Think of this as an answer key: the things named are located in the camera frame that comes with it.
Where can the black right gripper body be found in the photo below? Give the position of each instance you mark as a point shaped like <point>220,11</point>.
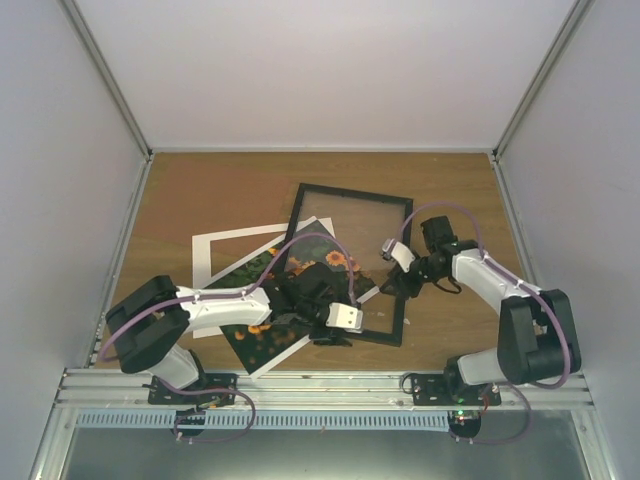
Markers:
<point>415,286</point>

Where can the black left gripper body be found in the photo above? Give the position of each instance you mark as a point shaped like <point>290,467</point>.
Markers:
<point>321,337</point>

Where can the clear acrylic sheet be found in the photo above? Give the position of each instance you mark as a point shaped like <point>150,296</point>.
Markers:
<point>361,226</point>

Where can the black picture frame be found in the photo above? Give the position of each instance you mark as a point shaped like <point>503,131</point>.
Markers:
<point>350,195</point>

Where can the sunflower photo print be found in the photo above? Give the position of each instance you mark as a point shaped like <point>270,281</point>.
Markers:
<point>261,348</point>

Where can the white photo mat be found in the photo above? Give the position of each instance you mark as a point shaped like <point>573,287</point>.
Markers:
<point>202,251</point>

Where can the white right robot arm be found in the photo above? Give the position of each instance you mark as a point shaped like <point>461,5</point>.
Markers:
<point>537,341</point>

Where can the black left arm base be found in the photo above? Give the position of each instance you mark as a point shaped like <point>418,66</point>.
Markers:
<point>160,394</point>

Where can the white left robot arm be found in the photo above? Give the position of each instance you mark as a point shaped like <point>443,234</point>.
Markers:
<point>146,326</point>

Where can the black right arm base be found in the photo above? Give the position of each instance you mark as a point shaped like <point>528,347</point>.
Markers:
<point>436,389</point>

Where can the brown backing board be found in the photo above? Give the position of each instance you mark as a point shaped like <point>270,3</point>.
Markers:
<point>188,198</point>

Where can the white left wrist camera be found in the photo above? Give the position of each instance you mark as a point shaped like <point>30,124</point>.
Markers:
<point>345,317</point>

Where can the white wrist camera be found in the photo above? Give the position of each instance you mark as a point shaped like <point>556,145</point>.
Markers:
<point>345,317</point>
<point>393,250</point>

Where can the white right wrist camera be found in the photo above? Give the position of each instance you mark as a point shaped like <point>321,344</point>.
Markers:
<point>393,250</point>

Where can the aluminium mounting rail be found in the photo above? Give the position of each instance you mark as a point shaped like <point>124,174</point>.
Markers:
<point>295,390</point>

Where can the grey slotted cable duct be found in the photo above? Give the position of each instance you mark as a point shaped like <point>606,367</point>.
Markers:
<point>267,420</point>

